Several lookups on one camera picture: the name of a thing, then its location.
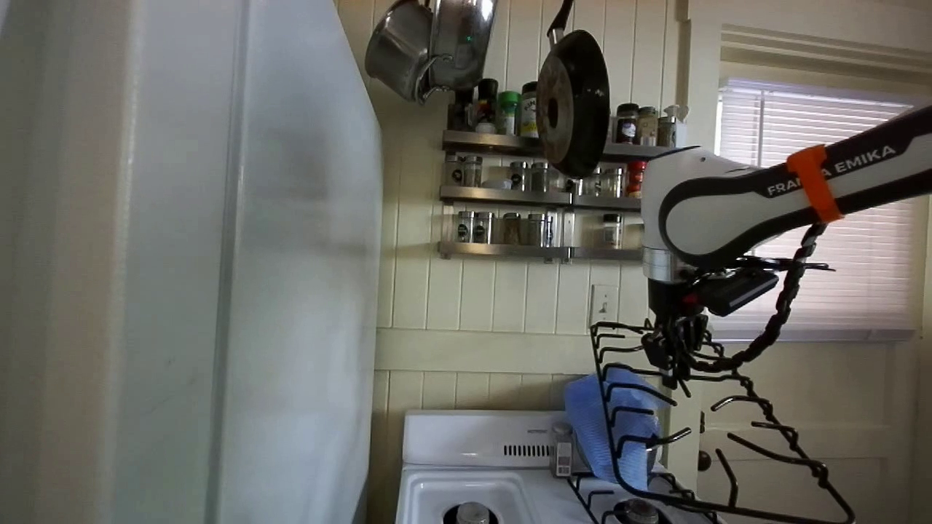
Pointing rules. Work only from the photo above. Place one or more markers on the white refrigerator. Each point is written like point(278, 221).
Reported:
point(193, 291)

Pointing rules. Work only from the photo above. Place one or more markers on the green lid spice jar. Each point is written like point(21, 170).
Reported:
point(509, 110)

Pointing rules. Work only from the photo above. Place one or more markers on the metal wall spice rack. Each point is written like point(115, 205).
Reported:
point(513, 199)

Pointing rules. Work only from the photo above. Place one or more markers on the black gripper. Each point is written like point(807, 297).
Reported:
point(680, 324)

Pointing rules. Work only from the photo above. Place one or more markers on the black door lock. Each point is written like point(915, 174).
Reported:
point(702, 461)

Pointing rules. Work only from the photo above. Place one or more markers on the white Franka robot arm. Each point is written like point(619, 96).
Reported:
point(737, 193)

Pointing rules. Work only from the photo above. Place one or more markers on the dark spice jar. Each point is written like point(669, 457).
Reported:
point(485, 104)

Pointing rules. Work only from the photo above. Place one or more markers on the blue striped towel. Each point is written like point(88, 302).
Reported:
point(593, 426)

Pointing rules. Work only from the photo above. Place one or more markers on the red spice jar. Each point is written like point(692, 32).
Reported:
point(637, 177)

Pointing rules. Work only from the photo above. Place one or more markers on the white gas stove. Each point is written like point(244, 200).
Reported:
point(466, 454)

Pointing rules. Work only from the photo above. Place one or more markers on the cream wall switch plate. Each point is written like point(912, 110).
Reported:
point(600, 302)

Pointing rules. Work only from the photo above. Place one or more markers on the steel pot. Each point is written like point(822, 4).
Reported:
point(426, 43)

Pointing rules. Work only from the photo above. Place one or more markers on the round stove burner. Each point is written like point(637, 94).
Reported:
point(469, 512)
point(643, 512)

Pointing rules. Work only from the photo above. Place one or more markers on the black frying pan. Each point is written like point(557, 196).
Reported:
point(574, 104)

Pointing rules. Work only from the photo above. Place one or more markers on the white panel door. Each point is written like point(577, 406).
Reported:
point(833, 426)

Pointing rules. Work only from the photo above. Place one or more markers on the white window blind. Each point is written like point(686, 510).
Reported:
point(855, 279)

